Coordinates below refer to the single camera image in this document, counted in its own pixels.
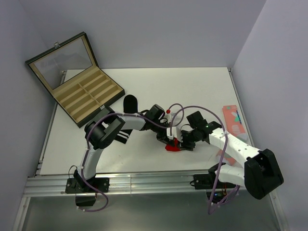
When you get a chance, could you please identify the red santa sock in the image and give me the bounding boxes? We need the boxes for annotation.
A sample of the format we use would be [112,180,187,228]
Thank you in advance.
[165,138,181,152]

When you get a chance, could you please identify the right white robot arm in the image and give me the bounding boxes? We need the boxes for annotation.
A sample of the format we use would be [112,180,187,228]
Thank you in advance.
[181,111,284,200]

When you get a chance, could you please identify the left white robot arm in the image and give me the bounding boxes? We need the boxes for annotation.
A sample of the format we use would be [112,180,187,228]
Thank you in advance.
[74,104,180,192]

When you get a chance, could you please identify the black striped sock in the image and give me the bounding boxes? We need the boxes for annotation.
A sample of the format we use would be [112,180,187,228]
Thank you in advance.
[115,95,138,144]

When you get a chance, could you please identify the pink patterned sock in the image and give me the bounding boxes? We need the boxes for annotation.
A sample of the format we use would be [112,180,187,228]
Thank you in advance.
[216,105,248,166]

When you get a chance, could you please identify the black compartment display box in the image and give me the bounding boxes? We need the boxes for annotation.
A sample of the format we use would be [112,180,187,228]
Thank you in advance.
[25,32,125,128]

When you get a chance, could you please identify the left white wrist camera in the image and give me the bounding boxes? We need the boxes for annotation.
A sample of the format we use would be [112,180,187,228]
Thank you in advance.
[164,109,181,125]

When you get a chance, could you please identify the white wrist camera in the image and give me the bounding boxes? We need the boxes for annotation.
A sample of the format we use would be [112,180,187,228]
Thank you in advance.
[166,127,182,142]
[164,109,181,125]

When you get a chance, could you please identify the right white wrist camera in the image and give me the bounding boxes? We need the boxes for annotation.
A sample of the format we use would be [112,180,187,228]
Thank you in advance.
[166,127,182,142]

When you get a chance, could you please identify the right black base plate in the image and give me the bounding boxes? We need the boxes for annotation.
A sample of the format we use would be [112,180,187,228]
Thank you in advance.
[190,174,216,190]

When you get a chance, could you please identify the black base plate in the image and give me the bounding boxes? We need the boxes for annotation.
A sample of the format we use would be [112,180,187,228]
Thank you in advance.
[190,174,216,190]
[65,178,109,194]

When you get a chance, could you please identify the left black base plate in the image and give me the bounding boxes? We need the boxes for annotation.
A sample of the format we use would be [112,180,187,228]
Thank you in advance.
[65,178,109,194]

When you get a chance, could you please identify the small black box under rail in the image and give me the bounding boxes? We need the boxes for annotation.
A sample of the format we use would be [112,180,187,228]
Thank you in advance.
[75,195,96,207]

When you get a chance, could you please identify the aluminium table frame rail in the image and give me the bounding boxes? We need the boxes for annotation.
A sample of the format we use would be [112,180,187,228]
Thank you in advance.
[24,169,275,197]

